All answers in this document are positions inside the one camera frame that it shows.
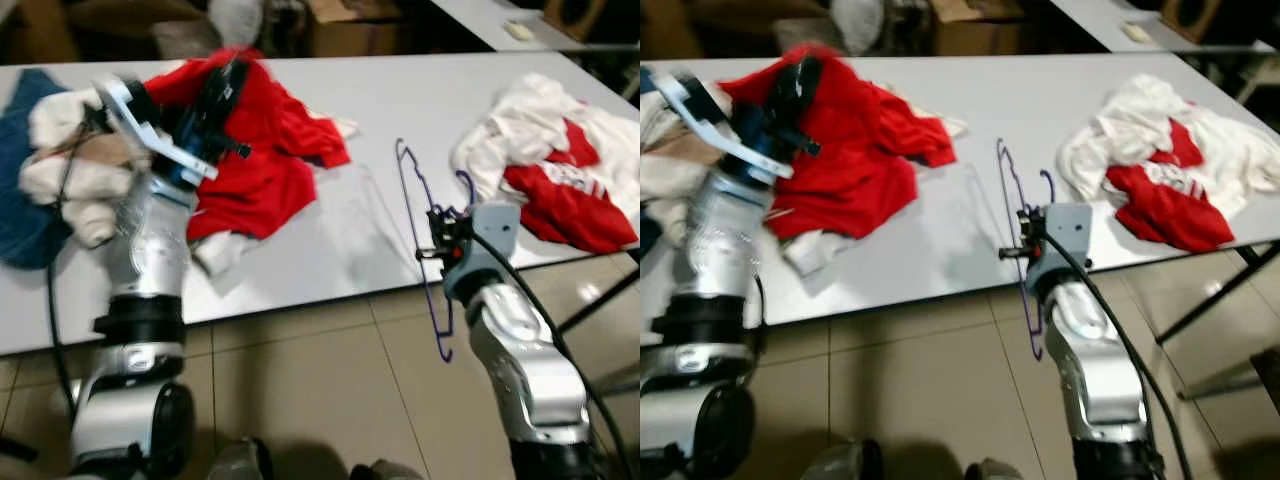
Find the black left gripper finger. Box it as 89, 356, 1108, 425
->
205, 55, 251, 106
765, 52, 826, 106

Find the purple plastic clothes hanger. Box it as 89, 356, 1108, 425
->
393, 138, 479, 363
995, 138, 1059, 361

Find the white plastic bag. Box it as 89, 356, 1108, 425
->
208, 0, 266, 46
832, 0, 889, 56

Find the beige white garment pile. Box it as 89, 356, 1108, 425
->
18, 85, 151, 249
640, 80, 731, 246

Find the white and red shirt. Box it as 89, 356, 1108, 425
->
1058, 72, 1280, 253
450, 72, 641, 256

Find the brown cardboard box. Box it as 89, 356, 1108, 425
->
930, 0, 1023, 58
305, 0, 403, 58

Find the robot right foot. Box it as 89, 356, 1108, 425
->
965, 458, 1023, 480
350, 458, 426, 480

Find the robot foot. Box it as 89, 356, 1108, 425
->
350, 458, 426, 480
800, 438, 883, 480
965, 458, 1023, 480
205, 435, 273, 480

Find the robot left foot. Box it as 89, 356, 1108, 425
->
800, 438, 883, 480
205, 435, 273, 480

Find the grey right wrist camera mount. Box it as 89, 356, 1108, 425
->
443, 200, 523, 301
1025, 203, 1096, 296

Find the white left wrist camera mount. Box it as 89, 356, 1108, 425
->
650, 68, 796, 181
95, 75, 219, 184

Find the black table leg frame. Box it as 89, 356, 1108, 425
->
1155, 240, 1280, 401
555, 265, 641, 336

